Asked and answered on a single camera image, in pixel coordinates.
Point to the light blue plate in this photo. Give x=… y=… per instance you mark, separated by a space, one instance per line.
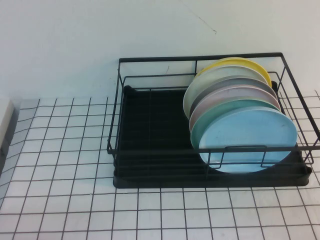
x=245 y=132

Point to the white plate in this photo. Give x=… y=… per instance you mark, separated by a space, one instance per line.
x=200 y=90

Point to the green plate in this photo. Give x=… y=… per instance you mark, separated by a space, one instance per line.
x=225 y=107

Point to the pink plate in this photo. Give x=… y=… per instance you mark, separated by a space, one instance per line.
x=237 y=93

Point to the grey plate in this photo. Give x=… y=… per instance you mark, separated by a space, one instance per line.
x=240 y=82

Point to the yellow plate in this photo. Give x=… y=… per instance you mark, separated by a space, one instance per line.
x=260 y=68

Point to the white grid-patterned tablecloth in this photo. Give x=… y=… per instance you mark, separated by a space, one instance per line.
x=75 y=200

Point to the beige grey box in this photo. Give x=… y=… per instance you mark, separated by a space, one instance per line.
x=6 y=120

